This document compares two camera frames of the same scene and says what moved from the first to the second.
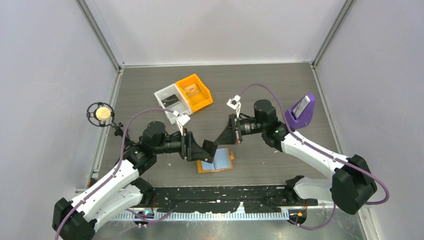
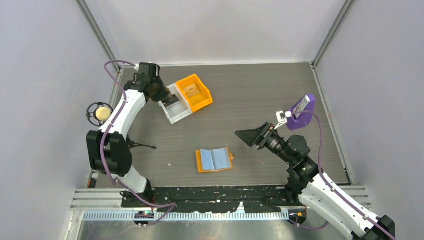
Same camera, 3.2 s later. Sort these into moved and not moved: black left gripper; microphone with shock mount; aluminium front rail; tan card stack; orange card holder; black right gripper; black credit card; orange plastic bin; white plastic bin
Moved: black right gripper; black left gripper; black credit card
Not moved: microphone with shock mount; aluminium front rail; tan card stack; orange card holder; white plastic bin; orange plastic bin
